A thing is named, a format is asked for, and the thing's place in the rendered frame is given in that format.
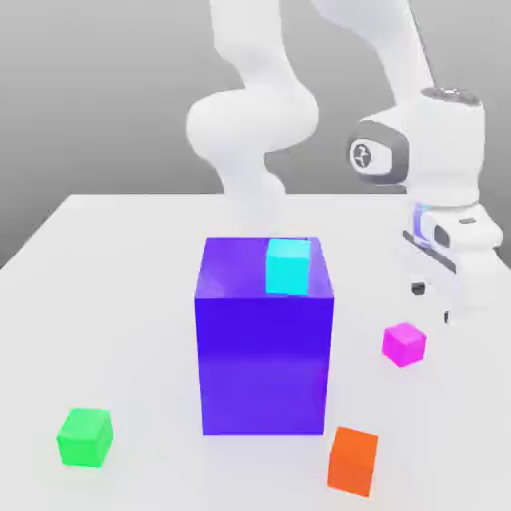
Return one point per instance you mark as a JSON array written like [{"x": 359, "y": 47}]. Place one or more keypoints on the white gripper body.
[{"x": 459, "y": 287}]

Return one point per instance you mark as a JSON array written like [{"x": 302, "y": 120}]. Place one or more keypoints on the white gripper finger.
[
  {"x": 447, "y": 317},
  {"x": 418, "y": 288}
]

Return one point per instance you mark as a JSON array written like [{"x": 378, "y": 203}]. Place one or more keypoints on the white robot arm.
[{"x": 251, "y": 115}]

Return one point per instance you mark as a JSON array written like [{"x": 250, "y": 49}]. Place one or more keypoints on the small magenta cube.
[{"x": 403, "y": 345}]

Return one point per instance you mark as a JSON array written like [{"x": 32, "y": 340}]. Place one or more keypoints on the small cyan cube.
[{"x": 288, "y": 267}]

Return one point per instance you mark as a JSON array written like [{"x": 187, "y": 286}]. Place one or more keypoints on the small orange cube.
[{"x": 352, "y": 463}]

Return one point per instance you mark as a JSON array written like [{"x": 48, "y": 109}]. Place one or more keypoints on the small green cube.
[{"x": 84, "y": 439}]

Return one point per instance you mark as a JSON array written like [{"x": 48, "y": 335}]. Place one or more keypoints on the large purple box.
[{"x": 263, "y": 359}]

